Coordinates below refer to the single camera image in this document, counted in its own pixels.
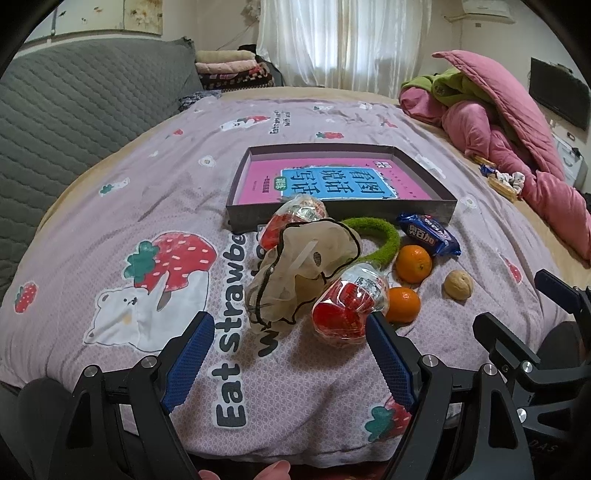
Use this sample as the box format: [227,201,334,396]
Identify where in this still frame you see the walnut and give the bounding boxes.
[443,270,474,302]

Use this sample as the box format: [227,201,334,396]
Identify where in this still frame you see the orange tangerine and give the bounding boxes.
[394,245,433,284]
[386,287,422,325]

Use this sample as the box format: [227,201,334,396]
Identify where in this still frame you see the blue oreo cookie packet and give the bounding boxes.
[397,214,462,257]

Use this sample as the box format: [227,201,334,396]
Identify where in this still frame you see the green fuzzy ring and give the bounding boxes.
[341,216,402,271]

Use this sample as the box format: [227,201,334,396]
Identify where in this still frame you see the red white snack bag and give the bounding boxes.
[259,194,328,251]
[311,263,389,347]

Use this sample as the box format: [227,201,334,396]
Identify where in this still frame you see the person's hand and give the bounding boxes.
[197,460,291,480]

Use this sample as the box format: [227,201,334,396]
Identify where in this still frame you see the yellow wafer snack packet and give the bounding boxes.
[487,175,519,203]

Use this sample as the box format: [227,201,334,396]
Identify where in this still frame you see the floral white scrunchie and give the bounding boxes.
[495,171,526,195]

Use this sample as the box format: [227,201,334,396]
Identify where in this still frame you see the small blue candy wrapper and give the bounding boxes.
[480,165,496,177]

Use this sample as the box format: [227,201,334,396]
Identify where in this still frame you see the pink quilt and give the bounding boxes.
[399,50,590,261]

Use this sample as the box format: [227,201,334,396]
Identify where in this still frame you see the grey shallow cardboard box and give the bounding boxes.
[226,142,457,233]

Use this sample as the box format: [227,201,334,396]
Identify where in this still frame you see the strawberry print purple bedsheet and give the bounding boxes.
[1,99,565,467]

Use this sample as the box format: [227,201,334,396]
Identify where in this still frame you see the green blanket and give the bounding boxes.
[401,67,494,107]

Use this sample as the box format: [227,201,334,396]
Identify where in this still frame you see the pink and blue book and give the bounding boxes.
[235,157,434,205]

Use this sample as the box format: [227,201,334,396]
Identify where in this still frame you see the white air conditioner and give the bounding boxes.
[462,0,515,24]

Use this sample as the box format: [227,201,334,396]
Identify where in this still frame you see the white sheer curtain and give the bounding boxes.
[256,0,433,97]

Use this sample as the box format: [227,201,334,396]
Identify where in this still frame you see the grey quilted headboard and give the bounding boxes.
[1,37,201,290]

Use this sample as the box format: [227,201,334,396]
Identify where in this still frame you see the stack of folded blankets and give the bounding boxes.
[195,50,276,92]

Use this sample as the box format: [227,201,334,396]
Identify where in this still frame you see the black wall television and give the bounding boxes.
[529,58,590,131]

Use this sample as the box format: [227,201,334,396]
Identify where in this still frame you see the wall painting panels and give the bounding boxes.
[27,0,163,42]

